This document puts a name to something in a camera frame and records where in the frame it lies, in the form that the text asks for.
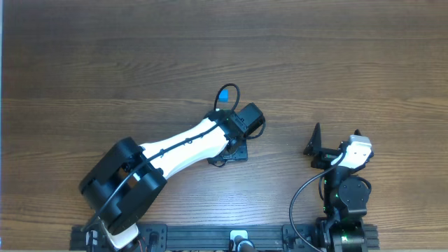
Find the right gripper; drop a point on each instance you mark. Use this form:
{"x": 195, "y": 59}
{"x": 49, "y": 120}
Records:
{"x": 322, "y": 159}

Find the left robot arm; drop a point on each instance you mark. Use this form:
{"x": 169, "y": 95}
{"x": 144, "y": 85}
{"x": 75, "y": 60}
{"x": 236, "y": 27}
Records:
{"x": 189, "y": 150}

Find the blue cube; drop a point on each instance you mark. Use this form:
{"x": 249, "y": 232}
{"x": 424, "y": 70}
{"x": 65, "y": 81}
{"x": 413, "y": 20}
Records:
{"x": 224, "y": 95}

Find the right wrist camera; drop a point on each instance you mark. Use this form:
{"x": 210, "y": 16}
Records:
{"x": 355, "y": 152}

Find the mounting rail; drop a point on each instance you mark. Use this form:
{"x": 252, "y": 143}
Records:
{"x": 203, "y": 238}

